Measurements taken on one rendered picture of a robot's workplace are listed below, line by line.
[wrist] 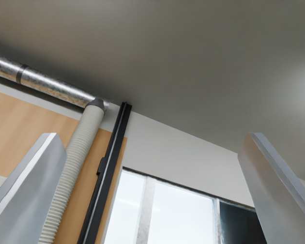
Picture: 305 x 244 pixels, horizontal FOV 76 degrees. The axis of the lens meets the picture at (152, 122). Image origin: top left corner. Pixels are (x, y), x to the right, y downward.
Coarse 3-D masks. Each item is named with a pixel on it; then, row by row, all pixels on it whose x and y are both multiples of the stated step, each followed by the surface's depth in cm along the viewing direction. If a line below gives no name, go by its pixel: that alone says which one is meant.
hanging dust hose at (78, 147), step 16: (96, 112) 152; (80, 128) 141; (96, 128) 148; (80, 144) 135; (80, 160) 131; (64, 176) 120; (64, 192) 117; (64, 208) 116; (48, 224) 106; (48, 240) 104
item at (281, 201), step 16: (256, 144) 9; (240, 160) 11; (256, 160) 9; (272, 160) 8; (256, 176) 9; (272, 176) 8; (288, 176) 8; (256, 192) 9; (272, 192) 8; (288, 192) 7; (304, 192) 7; (256, 208) 9; (272, 208) 8; (288, 208) 7; (304, 208) 7; (272, 224) 8; (288, 224) 7; (304, 224) 6; (272, 240) 8; (288, 240) 7; (304, 240) 6
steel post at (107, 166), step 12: (120, 108) 177; (120, 120) 166; (120, 132) 163; (108, 144) 158; (120, 144) 158; (108, 156) 147; (108, 168) 144; (108, 180) 140; (96, 192) 133; (96, 204) 128; (96, 216) 126; (84, 228) 121; (96, 228) 123; (84, 240) 116
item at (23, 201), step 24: (48, 144) 9; (24, 168) 8; (48, 168) 9; (0, 192) 7; (24, 192) 8; (48, 192) 9; (0, 216) 6; (24, 216) 8; (0, 240) 6; (24, 240) 8
